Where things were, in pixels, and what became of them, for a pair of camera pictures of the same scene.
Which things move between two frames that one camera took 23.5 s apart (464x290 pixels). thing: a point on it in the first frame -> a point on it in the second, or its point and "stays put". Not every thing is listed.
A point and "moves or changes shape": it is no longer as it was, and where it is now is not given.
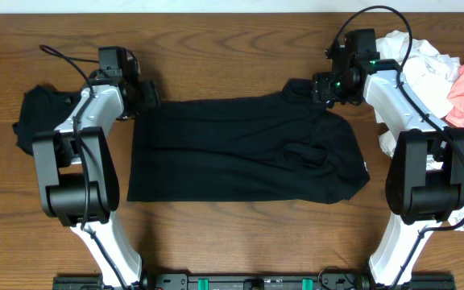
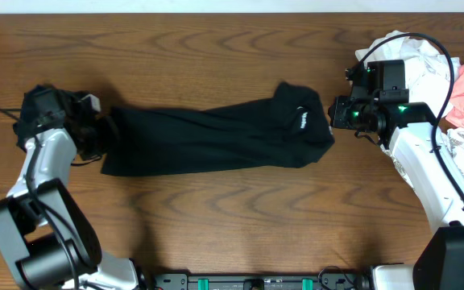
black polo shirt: (289, 147) moves or changes shape
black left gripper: (150, 96) -> (113, 139)
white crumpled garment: (431, 76) stays put
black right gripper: (321, 89) -> (337, 117)
